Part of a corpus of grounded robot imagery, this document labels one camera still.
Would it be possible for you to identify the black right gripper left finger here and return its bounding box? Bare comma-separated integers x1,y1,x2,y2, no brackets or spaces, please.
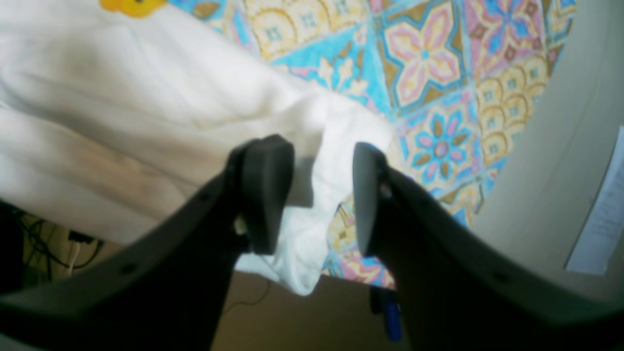
1,134,295,351

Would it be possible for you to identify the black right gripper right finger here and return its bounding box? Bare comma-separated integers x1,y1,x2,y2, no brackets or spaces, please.
352,142,623,351

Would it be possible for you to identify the white printed T-shirt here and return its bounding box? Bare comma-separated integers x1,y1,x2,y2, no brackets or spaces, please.
1,0,400,295

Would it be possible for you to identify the patterned tablecloth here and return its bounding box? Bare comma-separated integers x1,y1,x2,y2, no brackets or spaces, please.
168,0,578,291

